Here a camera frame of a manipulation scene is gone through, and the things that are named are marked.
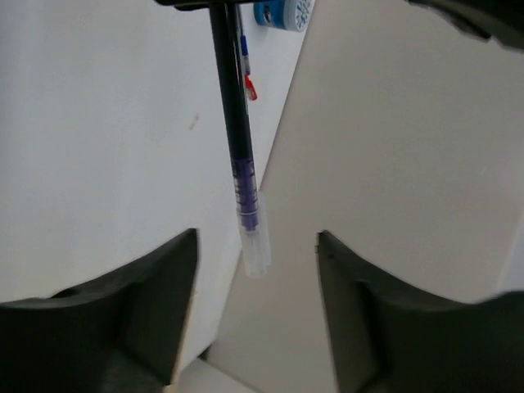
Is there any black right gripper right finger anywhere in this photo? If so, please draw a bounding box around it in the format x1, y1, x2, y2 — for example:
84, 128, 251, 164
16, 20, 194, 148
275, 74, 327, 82
316, 231, 523, 392

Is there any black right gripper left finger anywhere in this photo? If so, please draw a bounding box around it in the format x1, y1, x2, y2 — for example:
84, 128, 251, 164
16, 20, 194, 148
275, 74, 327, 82
1, 228, 198, 392

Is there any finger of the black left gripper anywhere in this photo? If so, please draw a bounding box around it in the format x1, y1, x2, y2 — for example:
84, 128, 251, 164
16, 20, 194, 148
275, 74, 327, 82
408, 0, 523, 52
153, 0, 242, 10

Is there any purple gel pen clear cap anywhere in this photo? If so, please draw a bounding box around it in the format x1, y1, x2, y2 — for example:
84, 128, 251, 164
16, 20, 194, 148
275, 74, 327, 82
210, 2, 271, 278

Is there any blue ballpoint pen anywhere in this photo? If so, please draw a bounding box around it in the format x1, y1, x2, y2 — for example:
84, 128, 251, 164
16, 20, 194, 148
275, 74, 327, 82
235, 4, 251, 75

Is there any red ballpoint pen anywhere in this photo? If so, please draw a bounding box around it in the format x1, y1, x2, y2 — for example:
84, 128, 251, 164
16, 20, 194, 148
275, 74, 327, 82
244, 74, 258, 101

